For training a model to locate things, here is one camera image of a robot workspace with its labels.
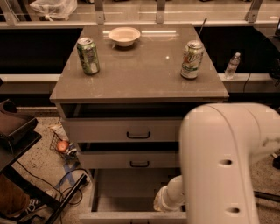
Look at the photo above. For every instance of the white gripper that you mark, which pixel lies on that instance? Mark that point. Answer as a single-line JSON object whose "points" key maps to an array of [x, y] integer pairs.
{"points": [[167, 194]]}

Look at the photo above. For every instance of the grey drawer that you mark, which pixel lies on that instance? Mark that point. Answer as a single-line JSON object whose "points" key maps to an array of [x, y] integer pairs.
{"points": [[129, 155], [124, 122], [125, 196]]}

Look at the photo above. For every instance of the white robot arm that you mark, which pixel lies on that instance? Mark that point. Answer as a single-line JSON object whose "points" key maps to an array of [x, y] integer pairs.
{"points": [[217, 144]]}

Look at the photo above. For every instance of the grey drawer cabinet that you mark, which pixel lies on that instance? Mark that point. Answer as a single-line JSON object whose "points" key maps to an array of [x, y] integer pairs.
{"points": [[147, 72]]}

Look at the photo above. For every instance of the black tripod leg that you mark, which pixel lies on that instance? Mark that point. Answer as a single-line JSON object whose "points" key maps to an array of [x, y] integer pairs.
{"points": [[267, 196]]}

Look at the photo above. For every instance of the red apple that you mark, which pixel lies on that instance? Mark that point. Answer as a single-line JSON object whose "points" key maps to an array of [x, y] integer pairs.
{"points": [[62, 146]]}

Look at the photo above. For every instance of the black sneaker with laces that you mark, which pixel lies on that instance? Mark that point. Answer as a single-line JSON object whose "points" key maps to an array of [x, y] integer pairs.
{"points": [[21, 205]]}

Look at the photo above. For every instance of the clear water bottle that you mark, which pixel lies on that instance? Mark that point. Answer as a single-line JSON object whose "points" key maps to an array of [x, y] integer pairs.
{"points": [[232, 66]]}

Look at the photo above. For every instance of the white green soda can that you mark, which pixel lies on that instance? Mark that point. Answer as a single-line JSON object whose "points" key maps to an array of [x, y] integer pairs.
{"points": [[192, 58]]}

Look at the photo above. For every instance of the black chair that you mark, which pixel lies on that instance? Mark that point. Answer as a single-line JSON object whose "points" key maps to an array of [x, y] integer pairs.
{"points": [[16, 132]]}

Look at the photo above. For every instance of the white bowl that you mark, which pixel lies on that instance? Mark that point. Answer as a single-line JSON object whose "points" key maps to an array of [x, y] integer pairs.
{"points": [[124, 36]]}

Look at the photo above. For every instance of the clear plastic bag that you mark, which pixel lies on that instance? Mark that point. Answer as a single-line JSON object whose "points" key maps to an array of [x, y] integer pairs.
{"points": [[52, 10]]}

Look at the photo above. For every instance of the wire basket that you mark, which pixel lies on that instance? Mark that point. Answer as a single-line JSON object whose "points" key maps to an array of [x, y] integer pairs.
{"points": [[69, 155]]}

